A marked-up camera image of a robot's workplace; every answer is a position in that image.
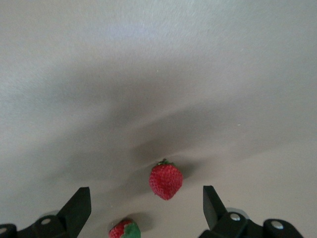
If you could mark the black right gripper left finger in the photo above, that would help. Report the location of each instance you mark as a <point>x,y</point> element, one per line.
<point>74,213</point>

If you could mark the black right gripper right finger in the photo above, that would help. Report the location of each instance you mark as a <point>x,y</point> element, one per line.
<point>215,215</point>

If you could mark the red strawberry green calyx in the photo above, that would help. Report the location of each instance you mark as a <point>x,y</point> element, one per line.
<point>121,231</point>
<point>166,181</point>

